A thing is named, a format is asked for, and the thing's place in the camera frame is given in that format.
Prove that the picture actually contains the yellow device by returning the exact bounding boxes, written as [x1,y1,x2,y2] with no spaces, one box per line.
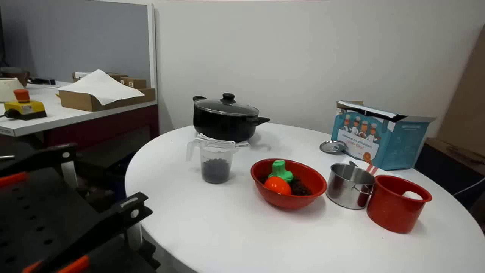
[4,99,49,122]

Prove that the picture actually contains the white round object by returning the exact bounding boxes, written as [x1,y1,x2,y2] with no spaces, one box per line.
[401,190,425,202]

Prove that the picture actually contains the small steel pot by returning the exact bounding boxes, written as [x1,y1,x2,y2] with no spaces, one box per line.
[326,161,376,211]

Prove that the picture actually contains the white cloth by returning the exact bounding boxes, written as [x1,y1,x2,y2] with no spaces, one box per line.
[194,133,254,149]

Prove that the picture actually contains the small black object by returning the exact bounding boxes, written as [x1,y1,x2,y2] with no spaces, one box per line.
[29,76,58,87]

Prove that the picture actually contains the grey partition panel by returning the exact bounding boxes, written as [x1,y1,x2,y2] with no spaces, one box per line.
[0,0,158,90]

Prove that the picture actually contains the flat cardboard box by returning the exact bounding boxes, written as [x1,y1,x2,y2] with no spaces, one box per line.
[57,87,158,114]

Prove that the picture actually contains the white top desk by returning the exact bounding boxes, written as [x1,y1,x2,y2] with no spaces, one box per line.
[0,81,161,154]

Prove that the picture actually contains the white boxy object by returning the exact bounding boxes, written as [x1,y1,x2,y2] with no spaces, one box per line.
[0,76,26,105]

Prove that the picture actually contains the brown cardboard sheet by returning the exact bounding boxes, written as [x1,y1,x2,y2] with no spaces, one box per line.
[437,25,485,158]

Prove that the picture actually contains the white cable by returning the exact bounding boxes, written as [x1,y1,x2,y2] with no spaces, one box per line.
[452,177,485,198]

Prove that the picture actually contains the black cooking pot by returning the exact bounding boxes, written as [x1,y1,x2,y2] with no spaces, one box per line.
[191,95,272,145]

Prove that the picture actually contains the dark brown toy food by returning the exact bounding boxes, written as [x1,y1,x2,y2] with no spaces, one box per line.
[290,178,313,198]

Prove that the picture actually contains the small metal lid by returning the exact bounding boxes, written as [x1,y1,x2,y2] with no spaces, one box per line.
[319,140,349,157]

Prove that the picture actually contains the orange red block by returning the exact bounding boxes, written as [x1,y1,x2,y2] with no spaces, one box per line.
[13,89,32,105]

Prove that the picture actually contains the black glass pot lid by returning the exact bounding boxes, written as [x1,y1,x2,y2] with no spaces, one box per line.
[194,92,261,119]

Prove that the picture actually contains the red plastic pot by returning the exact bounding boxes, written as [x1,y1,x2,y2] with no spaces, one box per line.
[366,175,434,236]

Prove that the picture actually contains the dark brown beans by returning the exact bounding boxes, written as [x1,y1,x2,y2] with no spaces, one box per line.
[201,158,235,186]

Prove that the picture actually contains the red bowl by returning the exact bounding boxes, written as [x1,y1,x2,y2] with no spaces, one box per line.
[249,158,329,211]

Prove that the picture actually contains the orange toy carrot green top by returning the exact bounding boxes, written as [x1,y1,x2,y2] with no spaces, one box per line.
[263,160,296,198]

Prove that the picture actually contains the black perforated metal stand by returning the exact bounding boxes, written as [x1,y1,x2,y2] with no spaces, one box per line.
[0,142,157,273]

